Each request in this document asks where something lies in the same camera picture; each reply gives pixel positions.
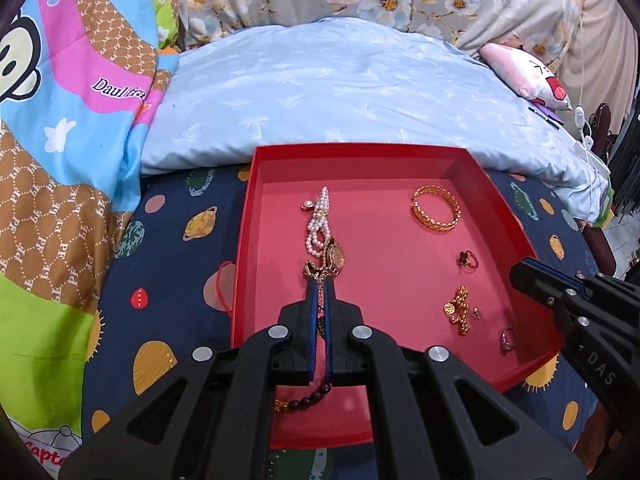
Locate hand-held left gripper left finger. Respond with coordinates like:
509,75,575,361
59,277,321,480

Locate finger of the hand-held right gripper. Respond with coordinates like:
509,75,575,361
510,257,601,322
524,257,640,307

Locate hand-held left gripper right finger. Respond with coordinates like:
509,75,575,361
322,277,587,480

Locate gold wrist watch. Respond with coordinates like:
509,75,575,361
303,239,347,282

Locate dark wooden bead bracelet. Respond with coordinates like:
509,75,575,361
273,307,334,414

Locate gold chain bracelet with coin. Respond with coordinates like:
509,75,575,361
442,284,484,337

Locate red cardboard box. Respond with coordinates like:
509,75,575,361
230,144,563,450

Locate pearl necklace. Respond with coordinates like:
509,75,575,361
301,186,334,259

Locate gold cuff bracelet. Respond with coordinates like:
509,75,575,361
411,185,461,234

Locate row of hanging clothes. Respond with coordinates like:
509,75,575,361
607,110,640,272

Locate navy planet-print blanket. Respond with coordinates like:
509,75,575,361
82,162,615,480

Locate black pen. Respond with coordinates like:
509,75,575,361
527,105,564,132

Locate pink plush toy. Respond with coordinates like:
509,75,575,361
477,42,574,112

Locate light blue pillow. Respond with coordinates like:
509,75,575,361
140,16,615,224

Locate beige curtain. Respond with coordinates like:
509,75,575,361
557,0,640,128

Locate colourful cartoon monkey blanket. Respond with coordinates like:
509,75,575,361
0,0,182,480

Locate white cable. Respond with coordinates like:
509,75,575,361
574,0,610,182

